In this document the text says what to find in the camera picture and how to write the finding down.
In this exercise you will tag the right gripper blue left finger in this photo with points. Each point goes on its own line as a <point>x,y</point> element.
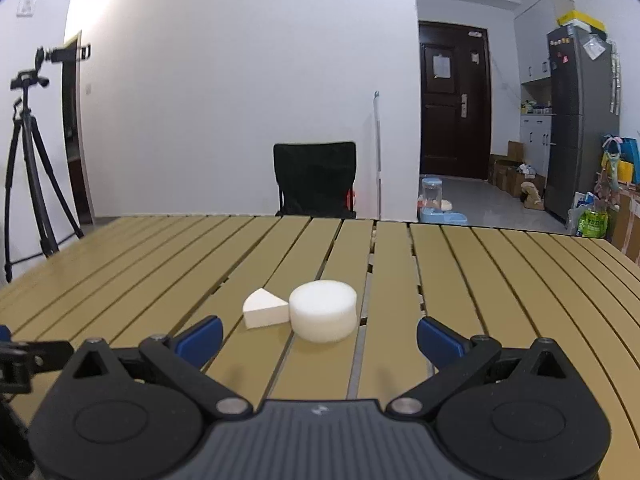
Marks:
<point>198,344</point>

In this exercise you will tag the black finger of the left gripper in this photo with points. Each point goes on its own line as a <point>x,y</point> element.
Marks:
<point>20,361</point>

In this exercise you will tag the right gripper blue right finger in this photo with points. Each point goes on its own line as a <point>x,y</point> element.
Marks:
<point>441,345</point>

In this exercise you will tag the white wedge sponge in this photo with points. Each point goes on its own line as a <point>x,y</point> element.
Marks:
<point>263,309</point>

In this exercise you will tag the white round sponge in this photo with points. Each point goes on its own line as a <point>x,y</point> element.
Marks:
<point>323,311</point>

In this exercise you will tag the blue pet water feeder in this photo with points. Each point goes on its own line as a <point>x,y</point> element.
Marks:
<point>433,208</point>

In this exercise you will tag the green bag on floor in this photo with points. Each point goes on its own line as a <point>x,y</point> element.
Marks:
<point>592,223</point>

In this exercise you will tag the black folding chair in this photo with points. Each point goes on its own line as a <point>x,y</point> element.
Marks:
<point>316,179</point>

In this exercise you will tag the dark brown door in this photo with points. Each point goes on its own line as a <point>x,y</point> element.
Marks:
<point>456,108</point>

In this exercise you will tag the white kitchen cabinets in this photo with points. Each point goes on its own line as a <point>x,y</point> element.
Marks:
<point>531,30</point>

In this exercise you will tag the grey refrigerator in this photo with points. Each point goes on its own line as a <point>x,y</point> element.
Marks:
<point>583,114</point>

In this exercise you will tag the phone holder on tripod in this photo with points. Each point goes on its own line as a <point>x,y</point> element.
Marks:
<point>63,55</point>

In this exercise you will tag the yellow box on refrigerator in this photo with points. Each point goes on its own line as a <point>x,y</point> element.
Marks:
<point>577,18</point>

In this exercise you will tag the white mop handle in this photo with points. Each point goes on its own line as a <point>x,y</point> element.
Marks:
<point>378,157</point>

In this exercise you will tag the black camera tripod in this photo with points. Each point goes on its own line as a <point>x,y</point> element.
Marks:
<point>26,132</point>

